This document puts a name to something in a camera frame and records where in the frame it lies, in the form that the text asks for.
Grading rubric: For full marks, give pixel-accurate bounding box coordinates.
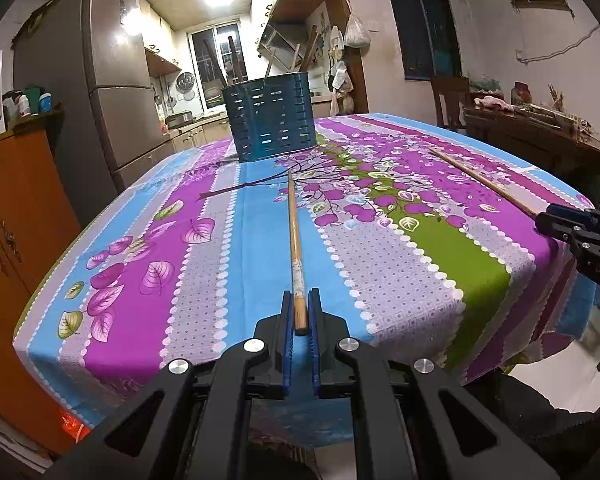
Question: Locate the orange wooden cabinet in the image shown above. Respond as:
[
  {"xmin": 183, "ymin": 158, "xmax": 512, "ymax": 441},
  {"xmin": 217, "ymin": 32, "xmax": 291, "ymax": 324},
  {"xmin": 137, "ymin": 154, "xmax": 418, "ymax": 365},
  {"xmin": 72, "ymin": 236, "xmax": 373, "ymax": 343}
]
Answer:
[{"xmin": 0, "ymin": 110, "xmax": 80, "ymax": 455}]

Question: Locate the floral striped tablecloth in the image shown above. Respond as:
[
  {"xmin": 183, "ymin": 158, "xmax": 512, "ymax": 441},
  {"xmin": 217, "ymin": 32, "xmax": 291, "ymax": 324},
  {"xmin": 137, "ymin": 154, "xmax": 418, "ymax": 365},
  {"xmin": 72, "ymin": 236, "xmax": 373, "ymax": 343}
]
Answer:
[{"xmin": 13, "ymin": 114, "xmax": 594, "ymax": 426}]

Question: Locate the silver refrigerator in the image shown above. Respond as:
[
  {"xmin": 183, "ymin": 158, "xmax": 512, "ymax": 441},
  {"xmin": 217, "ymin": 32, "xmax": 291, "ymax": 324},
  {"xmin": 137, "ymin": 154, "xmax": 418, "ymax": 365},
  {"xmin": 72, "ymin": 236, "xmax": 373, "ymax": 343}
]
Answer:
[{"xmin": 12, "ymin": 0, "xmax": 174, "ymax": 226}]

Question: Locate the hanging white plastic bag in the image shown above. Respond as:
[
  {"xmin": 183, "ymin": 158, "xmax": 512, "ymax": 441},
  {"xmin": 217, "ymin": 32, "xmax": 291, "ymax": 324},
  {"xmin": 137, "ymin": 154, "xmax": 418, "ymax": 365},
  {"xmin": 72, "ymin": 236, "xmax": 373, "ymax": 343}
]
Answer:
[{"xmin": 343, "ymin": 12, "xmax": 372, "ymax": 50}]

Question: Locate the range hood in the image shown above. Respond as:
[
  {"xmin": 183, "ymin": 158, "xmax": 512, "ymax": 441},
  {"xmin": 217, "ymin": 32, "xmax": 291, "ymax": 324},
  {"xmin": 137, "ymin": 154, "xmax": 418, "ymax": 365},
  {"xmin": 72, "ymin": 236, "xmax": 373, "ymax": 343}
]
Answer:
[{"xmin": 258, "ymin": 22, "xmax": 309, "ymax": 72}]

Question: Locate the wooden chair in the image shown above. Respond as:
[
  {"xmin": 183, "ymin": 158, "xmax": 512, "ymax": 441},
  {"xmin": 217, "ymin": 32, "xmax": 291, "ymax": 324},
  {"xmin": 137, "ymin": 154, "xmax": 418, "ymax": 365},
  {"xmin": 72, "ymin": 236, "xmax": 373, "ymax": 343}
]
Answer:
[{"xmin": 430, "ymin": 76, "xmax": 469, "ymax": 132}]

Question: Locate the wooden chopstick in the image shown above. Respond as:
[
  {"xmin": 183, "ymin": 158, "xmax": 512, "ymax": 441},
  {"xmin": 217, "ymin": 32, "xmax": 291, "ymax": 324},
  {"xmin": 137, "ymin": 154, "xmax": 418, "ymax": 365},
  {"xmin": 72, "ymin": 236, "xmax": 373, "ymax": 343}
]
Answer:
[
  {"xmin": 288, "ymin": 171, "xmax": 309, "ymax": 336},
  {"xmin": 428, "ymin": 148, "xmax": 540, "ymax": 218}
]

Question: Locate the blue plastic utensil basket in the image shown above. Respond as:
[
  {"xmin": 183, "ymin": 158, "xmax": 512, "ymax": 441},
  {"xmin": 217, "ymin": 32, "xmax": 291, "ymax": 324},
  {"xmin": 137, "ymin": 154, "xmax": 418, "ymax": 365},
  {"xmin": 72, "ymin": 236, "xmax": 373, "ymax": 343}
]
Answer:
[{"xmin": 222, "ymin": 72, "xmax": 317, "ymax": 162}]

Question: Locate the dark wooden side table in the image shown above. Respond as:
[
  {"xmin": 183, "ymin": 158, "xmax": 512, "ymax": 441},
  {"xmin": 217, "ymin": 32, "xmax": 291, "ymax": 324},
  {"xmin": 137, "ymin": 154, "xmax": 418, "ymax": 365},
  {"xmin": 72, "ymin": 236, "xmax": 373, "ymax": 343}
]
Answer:
[{"xmin": 464, "ymin": 107, "xmax": 600, "ymax": 177}]

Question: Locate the kitchen window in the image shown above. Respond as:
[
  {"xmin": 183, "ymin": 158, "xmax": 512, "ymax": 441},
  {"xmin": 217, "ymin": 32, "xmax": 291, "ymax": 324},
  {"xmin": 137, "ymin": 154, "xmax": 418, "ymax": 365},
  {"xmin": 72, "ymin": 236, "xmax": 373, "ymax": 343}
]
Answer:
[{"xmin": 188, "ymin": 21, "xmax": 248, "ymax": 114}]

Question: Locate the dark window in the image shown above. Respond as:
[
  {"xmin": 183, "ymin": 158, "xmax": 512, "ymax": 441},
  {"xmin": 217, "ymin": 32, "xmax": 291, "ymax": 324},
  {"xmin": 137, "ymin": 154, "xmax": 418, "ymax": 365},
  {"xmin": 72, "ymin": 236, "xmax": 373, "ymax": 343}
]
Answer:
[{"xmin": 390, "ymin": 0, "xmax": 462, "ymax": 80}]

